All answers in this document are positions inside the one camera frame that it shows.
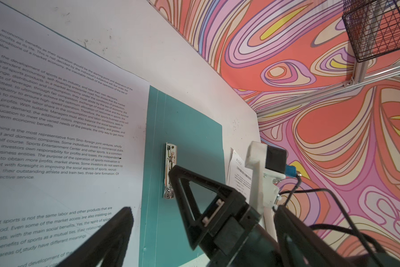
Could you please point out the teal paper folder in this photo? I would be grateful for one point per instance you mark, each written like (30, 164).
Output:
(199, 142)

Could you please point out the printed white paper sheet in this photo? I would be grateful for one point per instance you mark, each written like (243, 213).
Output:
(72, 144)

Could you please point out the metal folder clip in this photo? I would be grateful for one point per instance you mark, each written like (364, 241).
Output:
(170, 163)

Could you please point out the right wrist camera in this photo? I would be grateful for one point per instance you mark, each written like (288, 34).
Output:
(269, 166)

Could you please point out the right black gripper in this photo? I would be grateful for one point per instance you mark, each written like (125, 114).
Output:
(210, 211)

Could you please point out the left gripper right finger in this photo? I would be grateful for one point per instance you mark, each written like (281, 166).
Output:
(300, 247)

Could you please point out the lower white paper sheets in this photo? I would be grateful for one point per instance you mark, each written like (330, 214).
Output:
(238, 176)

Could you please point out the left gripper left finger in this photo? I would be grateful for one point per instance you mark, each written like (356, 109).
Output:
(107, 247)

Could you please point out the back black wire basket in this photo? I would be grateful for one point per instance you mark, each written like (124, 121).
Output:
(373, 27)

